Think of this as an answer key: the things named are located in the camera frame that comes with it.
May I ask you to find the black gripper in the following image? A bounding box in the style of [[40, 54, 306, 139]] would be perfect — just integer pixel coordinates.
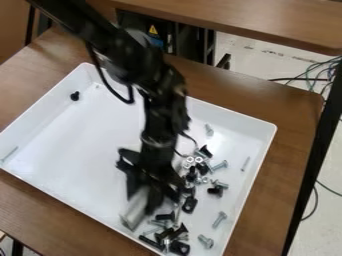
[[116, 139, 190, 216]]

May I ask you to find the white tray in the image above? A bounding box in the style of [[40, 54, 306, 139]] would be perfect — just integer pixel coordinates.
[[0, 62, 280, 256]]

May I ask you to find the pile of screws and nuts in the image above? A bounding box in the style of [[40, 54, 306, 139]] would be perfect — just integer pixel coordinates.
[[132, 123, 254, 256]]

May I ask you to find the black metal post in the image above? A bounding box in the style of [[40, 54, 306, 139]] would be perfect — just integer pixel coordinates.
[[280, 59, 342, 256]]

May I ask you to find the wooden table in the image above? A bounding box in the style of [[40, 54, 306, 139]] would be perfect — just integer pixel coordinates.
[[86, 0, 342, 57]]

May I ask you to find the silver metal tool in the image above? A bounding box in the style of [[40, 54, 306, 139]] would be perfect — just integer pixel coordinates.
[[117, 187, 151, 233]]

